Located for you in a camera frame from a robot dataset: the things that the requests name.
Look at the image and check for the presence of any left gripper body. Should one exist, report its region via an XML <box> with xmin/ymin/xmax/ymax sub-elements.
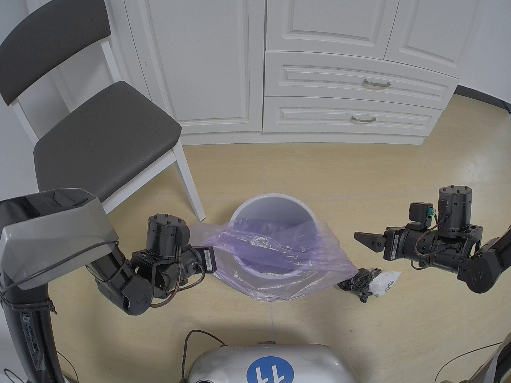
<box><xmin>184</xmin><ymin>245</ymin><xmax>218</xmax><ymax>275</ymax></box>

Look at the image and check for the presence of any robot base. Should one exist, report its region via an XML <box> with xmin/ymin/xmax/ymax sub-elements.
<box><xmin>187</xmin><ymin>343</ymin><xmax>356</xmax><ymax>383</ymax></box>

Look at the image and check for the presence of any white wardrobe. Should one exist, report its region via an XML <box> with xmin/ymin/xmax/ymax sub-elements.
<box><xmin>96</xmin><ymin>0</ymin><xmax>485</xmax><ymax>147</ymax></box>

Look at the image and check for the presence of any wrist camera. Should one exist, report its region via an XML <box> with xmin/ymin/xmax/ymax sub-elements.
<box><xmin>409</xmin><ymin>202</ymin><xmax>434</xmax><ymax>231</ymax></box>
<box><xmin>175</xmin><ymin>224</ymin><xmax>193</xmax><ymax>251</ymax></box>

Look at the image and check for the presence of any purple plastic bag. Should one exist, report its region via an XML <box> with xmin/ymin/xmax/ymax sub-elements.
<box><xmin>188</xmin><ymin>219</ymin><xmax>360</xmax><ymax>301</ymax></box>

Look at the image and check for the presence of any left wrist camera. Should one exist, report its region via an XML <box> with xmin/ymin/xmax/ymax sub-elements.
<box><xmin>175</xmin><ymin>224</ymin><xmax>193</xmax><ymax>251</ymax></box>

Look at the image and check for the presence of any black cable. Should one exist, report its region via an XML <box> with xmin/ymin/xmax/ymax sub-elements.
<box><xmin>182</xmin><ymin>330</ymin><xmax>228</xmax><ymax>383</ymax></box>

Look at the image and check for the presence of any white trash bin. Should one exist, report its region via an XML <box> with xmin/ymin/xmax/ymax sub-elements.
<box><xmin>229</xmin><ymin>193</ymin><xmax>321</xmax><ymax>282</ymax></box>

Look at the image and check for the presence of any crumpled black plastic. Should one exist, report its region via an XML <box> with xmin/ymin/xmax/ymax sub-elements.
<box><xmin>337</xmin><ymin>268</ymin><xmax>382</xmax><ymax>303</ymax></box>

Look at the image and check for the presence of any clear printed wrapper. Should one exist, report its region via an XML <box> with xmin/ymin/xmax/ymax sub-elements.
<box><xmin>369</xmin><ymin>270</ymin><xmax>401</xmax><ymax>297</ymax></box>

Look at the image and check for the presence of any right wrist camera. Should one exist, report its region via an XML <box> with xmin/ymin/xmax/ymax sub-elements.
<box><xmin>409</xmin><ymin>202</ymin><xmax>434</xmax><ymax>231</ymax></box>

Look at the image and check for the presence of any grey and white chair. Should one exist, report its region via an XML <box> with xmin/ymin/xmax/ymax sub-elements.
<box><xmin>0</xmin><ymin>0</ymin><xmax>206</xmax><ymax>221</ymax></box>

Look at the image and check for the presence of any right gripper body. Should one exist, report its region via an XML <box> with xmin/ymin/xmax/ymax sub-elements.
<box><xmin>383</xmin><ymin>227</ymin><xmax>434</xmax><ymax>262</ymax></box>

